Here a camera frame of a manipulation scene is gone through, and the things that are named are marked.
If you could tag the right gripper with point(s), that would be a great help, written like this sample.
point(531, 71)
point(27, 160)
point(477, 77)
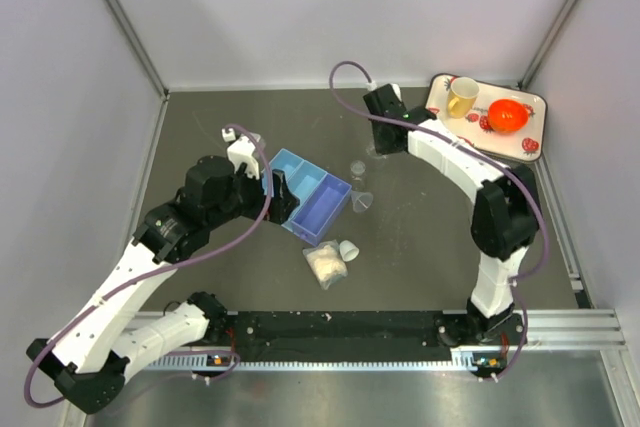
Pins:
point(381, 148)

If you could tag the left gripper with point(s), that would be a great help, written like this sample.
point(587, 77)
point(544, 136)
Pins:
point(283, 201)

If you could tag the clear glass beaker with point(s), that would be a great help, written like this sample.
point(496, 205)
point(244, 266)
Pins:
point(373, 153)

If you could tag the blue three-drawer organizer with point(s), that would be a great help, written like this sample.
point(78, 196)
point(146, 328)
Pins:
point(322, 196)

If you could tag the clear plastic funnel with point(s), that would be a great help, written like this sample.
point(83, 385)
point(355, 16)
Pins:
point(361, 201)

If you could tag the bag of cotton balls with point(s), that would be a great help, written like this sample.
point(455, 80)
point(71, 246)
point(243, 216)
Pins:
point(326, 263)

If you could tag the small white plastic cup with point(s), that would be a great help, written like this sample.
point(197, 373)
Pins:
point(348, 251)

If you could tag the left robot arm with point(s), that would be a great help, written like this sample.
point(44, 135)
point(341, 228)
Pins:
point(91, 359)

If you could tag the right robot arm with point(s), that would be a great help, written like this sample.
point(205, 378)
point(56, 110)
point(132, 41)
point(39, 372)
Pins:
point(505, 202)

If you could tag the yellow mug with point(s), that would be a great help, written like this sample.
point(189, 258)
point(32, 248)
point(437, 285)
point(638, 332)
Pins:
point(462, 95)

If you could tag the orange bowl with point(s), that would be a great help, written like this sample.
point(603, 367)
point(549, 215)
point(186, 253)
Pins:
point(507, 116)

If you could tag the strawberry pattern tray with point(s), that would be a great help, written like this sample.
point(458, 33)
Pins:
point(524, 145)

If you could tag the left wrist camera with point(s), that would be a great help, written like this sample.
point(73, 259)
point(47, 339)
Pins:
point(241, 151)

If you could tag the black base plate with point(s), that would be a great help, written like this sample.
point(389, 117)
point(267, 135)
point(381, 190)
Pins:
point(325, 336)

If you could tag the white cable duct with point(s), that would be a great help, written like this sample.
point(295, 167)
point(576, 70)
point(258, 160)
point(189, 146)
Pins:
point(460, 360)

